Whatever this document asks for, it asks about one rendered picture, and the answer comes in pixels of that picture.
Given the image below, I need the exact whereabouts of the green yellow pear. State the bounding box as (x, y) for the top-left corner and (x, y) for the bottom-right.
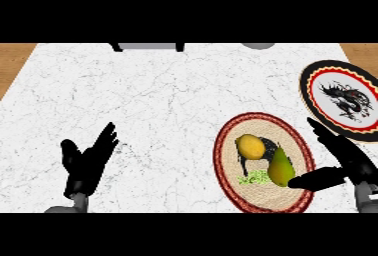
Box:
(265, 146), (296, 188)

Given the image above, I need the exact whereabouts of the white plate with dragon print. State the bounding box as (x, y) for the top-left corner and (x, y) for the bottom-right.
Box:
(298, 59), (378, 143)

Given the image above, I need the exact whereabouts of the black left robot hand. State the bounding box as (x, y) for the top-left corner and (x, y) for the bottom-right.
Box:
(58, 121), (120, 201)

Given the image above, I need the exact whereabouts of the grey rounded object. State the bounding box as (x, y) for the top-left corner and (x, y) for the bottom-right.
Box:
(240, 43), (277, 51)

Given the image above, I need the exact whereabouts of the yellow lemon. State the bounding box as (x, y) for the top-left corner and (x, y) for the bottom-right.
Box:
(234, 133), (267, 161)

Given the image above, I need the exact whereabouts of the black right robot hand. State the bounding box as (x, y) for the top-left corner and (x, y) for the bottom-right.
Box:
(286, 116), (378, 193)

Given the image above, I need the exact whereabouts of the round woven red-rimmed placemat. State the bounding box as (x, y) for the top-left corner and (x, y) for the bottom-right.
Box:
(211, 111), (317, 214)

